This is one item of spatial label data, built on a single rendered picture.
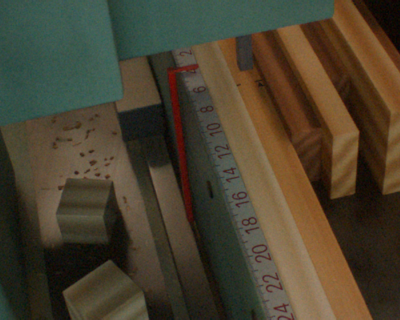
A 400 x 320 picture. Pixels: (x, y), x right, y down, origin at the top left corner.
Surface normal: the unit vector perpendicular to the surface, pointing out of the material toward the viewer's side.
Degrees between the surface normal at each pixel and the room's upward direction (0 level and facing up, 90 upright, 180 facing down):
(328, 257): 0
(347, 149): 90
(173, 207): 0
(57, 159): 0
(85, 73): 90
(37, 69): 90
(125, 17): 90
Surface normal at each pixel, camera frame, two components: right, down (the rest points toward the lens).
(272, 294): -0.08, -0.71
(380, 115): -0.97, 0.22
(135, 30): 0.23, 0.67
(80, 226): -0.12, 0.70
